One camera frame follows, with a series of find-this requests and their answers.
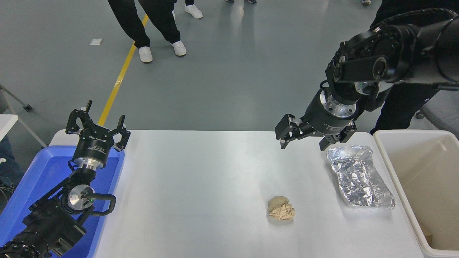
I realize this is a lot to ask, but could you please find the grey chair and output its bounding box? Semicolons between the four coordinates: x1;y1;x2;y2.
415;90;459;139

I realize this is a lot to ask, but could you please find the silver foil plate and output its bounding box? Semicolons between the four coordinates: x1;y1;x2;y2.
326;145;396;209

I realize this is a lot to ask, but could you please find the blue plastic tray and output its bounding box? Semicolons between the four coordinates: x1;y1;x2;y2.
0;145;125;258

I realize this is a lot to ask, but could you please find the tan cardboard piece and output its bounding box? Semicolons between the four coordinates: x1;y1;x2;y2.
420;223;434;245

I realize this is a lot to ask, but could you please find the grey metal frame with caster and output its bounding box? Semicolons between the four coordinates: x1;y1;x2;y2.
0;84;48;148

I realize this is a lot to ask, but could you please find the crumpled tan paper ball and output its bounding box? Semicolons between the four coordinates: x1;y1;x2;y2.
268;196;295;221

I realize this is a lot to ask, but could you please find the large pale plastic bin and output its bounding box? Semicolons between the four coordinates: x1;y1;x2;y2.
373;130;459;258

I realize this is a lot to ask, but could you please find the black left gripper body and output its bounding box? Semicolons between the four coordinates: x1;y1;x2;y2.
73;128;115;164

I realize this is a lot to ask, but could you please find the white side table top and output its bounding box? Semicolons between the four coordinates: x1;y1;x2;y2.
0;114;19;142

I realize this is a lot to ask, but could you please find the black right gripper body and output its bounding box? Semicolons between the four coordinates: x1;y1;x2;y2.
301;92;355;136

